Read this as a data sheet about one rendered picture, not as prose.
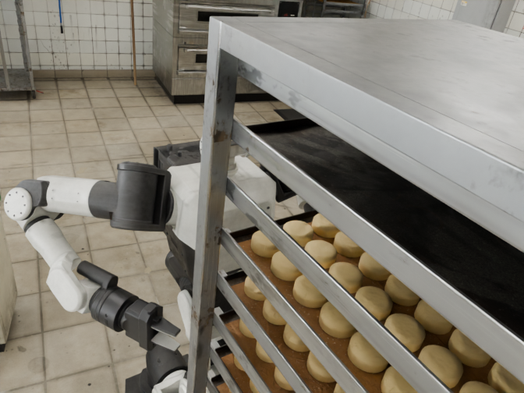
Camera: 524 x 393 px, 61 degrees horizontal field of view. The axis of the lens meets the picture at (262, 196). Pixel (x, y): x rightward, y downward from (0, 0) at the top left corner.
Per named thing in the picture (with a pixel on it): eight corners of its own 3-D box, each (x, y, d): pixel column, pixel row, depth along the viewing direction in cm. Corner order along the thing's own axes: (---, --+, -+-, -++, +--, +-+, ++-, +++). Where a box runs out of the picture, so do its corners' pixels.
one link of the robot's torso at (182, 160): (131, 244, 132) (127, 133, 114) (231, 218, 150) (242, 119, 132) (171, 312, 112) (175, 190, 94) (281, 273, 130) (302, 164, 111)
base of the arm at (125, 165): (107, 161, 105) (129, 160, 97) (156, 168, 114) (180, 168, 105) (99, 224, 105) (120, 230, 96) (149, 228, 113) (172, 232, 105)
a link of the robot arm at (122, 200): (92, 166, 102) (144, 171, 98) (115, 171, 110) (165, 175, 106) (86, 217, 101) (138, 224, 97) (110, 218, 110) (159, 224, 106)
